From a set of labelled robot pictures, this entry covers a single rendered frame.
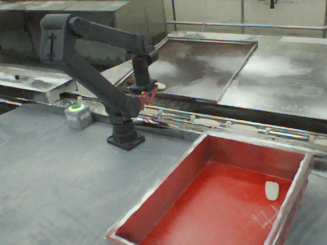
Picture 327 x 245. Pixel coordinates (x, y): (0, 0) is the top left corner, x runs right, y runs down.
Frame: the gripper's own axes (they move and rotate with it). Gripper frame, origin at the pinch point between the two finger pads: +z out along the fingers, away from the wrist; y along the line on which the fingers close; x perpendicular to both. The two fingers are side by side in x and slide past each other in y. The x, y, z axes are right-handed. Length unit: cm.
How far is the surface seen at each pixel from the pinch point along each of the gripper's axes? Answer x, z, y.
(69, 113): -24.4, -0.4, 16.8
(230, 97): 29.5, -1.1, -14.6
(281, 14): -44, 44, -370
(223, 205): 47, 6, 35
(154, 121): 8.4, 2.1, 7.2
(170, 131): 15.7, 4.1, 9.0
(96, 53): -220, 57, -202
